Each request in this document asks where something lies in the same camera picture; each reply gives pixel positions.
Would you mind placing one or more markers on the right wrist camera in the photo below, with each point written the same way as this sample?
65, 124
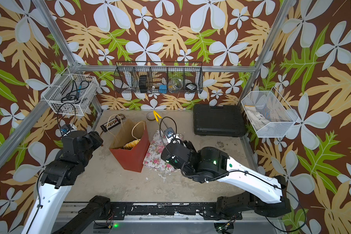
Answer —
170, 134

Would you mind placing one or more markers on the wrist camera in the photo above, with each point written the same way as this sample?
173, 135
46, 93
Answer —
65, 129
170, 134

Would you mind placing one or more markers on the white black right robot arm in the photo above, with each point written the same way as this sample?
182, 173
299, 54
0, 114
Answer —
263, 195

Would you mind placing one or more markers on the black square gadget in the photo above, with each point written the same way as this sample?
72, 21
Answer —
191, 87

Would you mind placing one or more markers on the red brown paper bag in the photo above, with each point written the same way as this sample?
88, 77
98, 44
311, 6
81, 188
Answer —
131, 160

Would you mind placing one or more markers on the clear glass jar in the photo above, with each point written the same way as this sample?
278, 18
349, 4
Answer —
175, 85

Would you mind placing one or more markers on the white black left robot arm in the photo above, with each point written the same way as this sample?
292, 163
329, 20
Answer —
58, 178

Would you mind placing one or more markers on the clear tape roll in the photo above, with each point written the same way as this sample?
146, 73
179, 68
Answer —
150, 116

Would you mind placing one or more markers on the black device in basket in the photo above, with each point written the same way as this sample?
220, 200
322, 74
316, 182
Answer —
143, 84

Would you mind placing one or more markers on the black plastic tool case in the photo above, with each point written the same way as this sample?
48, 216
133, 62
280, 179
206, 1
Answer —
226, 120

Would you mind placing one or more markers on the black power strip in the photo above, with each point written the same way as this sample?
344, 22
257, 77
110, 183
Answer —
110, 124

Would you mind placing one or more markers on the white wire basket left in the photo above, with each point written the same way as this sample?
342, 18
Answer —
72, 95

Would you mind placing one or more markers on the black wire wall basket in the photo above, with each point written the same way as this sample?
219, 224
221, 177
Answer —
127, 75

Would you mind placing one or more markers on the ridged yellow striped bread loaf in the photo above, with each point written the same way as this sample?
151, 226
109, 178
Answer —
131, 144

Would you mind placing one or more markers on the blue small box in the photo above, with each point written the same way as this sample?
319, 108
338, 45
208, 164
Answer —
163, 89

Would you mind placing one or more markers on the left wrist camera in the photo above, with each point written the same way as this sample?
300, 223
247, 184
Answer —
65, 129

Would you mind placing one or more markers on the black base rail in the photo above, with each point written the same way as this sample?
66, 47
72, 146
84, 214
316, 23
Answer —
102, 212

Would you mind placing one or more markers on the white mesh basket right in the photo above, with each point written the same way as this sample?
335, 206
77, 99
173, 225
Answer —
269, 113

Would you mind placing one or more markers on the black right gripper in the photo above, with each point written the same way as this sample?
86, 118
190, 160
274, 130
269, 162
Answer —
189, 146

